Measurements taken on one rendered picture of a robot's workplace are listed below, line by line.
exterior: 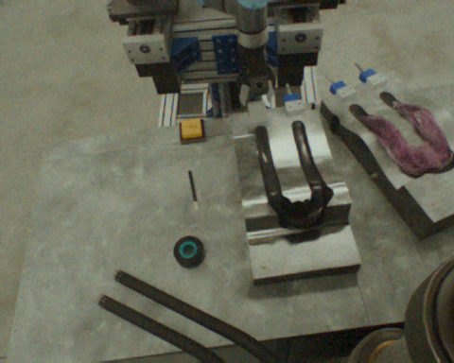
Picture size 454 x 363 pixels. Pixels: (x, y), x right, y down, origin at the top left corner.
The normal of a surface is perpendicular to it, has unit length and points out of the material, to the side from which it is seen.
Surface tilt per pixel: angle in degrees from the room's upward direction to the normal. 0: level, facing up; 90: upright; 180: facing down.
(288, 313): 0
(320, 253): 0
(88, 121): 0
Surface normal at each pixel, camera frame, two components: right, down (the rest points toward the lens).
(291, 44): -0.01, 0.85
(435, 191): -0.10, -0.52
